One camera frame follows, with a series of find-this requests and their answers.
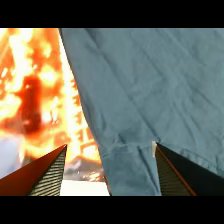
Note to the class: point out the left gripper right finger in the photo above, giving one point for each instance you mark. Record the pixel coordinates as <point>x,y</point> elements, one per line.
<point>186,173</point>

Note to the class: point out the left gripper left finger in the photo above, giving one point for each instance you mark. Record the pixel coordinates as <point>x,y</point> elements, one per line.
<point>40,176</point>

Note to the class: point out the blue garment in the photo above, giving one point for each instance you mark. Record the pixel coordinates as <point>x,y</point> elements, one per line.
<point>146,86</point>

